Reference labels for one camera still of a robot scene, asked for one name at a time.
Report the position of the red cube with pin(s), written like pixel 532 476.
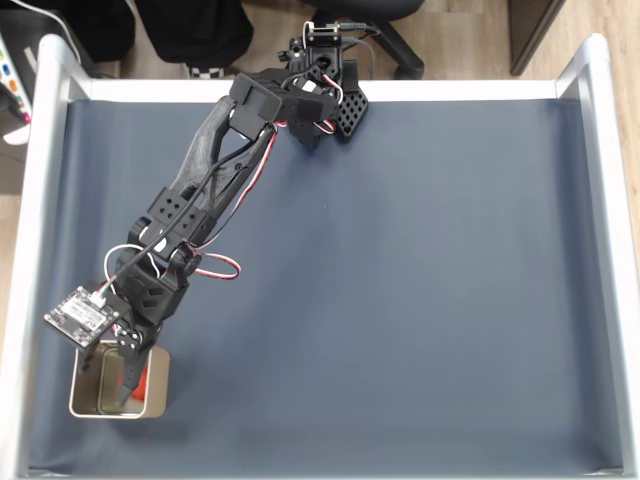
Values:
pixel 141 385

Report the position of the square metal tin container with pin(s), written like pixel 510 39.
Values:
pixel 90 395

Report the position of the blue-grey table mat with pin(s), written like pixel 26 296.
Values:
pixel 400 275

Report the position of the white device with coloured buttons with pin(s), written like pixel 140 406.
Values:
pixel 10 75

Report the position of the black perforated base clamp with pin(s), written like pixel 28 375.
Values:
pixel 352 112

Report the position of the black case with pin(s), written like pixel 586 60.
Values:
pixel 100 30

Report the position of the black office chair base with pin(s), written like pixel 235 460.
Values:
pixel 405 55

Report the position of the dark wooden cabinet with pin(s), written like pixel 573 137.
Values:
pixel 535 30

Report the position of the white camera circuit board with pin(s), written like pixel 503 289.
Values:
pixel 82 315

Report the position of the white aluminium table frame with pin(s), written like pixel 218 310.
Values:
pixel 45 150

